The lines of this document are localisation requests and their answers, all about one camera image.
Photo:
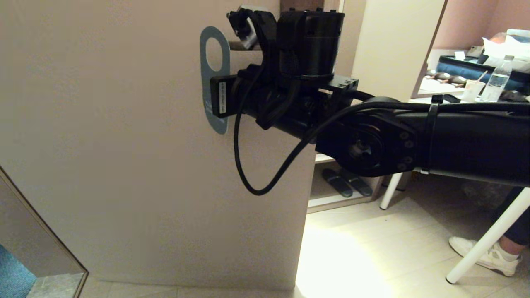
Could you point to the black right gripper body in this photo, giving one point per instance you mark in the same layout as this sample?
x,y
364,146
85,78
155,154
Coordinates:
x,y
258,99

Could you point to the do not disturb door hanger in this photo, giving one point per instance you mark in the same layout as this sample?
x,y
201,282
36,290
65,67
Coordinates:
x,y
217,124

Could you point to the beige door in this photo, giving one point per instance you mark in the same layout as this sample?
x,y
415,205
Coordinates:
x,y
124,165

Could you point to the beige waste bin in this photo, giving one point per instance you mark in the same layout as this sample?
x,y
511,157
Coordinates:
x,y
408,182

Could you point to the white paper sheet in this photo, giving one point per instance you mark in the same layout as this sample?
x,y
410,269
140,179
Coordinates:
x,y
434,87

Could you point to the small black device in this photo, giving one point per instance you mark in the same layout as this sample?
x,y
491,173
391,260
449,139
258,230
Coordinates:
x,y
452,98

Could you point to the blue tray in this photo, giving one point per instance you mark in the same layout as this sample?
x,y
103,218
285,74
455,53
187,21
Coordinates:
x,y
459,69

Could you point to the paper cup with straw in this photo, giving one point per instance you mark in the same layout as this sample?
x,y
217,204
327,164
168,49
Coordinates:
x,y
471,91

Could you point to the grey brown bag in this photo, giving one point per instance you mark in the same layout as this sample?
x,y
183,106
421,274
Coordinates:
x,y
476,194

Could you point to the clear plastic water bottle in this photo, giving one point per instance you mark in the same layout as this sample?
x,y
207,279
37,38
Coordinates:
x,y
496,85

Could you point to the white plastic bag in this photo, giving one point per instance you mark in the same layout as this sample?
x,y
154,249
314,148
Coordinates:
x,y
509,49

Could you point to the white table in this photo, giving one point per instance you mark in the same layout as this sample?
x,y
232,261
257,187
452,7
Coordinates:
x,y
488,236

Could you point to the white sneaker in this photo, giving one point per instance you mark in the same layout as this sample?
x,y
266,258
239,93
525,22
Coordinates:
x,y
492,258

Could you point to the seated person dark clothes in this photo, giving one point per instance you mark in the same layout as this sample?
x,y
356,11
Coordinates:
x,y
519,223

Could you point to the metal trimmed wall panel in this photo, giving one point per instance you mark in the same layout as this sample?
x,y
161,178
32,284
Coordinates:
x,y
29,244

